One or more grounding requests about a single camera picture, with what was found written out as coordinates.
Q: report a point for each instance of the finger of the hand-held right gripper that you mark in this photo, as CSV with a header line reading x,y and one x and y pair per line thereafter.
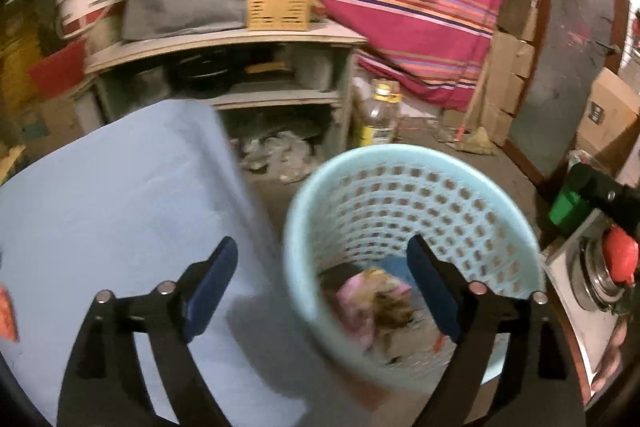
x,y
602,194

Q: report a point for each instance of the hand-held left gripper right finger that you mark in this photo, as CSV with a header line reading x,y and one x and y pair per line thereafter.
x,y
432,292

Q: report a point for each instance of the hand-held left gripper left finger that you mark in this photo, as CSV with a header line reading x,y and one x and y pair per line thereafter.
x,y
212,287

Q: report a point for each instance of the blue plastic bag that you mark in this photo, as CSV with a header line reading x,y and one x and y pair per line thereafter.
x,y
400,269

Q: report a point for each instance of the pink shiny snack wrapper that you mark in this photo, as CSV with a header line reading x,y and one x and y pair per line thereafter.
x,y
355,302

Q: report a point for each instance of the light blue plastic basket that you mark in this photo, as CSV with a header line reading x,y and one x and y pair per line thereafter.
x,y
400,187

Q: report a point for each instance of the orange snack wrapper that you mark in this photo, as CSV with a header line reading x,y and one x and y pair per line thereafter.
x,y
7,314

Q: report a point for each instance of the person's right hand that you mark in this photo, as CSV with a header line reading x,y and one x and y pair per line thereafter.
x,y
612,349

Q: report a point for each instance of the green plastic container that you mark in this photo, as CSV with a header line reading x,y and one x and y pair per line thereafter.
x,y
567,207

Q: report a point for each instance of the large cardboard box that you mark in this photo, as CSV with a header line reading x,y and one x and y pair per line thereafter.
x,y
605,112

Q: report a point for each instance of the blue table cloth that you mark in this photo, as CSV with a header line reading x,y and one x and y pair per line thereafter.
x,y
125,207

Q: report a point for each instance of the straw broom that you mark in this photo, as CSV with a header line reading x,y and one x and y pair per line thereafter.
x,y
475,142

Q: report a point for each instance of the clear plastic bags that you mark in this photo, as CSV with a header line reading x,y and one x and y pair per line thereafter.
x,y
280,154

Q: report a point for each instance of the stack of cardboard boxes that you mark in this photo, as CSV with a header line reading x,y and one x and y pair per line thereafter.
x,y
510,72

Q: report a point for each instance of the small clear oil bottle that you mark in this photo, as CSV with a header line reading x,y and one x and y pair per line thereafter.
x,y
377,117

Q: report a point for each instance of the black pan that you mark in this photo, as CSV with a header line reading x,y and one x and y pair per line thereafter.
x,y
200,69

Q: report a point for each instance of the wooden cabinet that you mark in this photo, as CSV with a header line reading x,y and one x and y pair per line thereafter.
x,y
225,39

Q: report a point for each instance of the red plastic basket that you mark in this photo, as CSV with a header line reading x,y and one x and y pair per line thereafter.
x,y
60,69

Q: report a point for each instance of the yellow slotted utensil holder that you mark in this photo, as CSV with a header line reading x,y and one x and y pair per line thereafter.
x,y
277,7

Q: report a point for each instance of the large yellow oil bottle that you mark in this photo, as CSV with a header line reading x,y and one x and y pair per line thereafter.
x,y
20,57

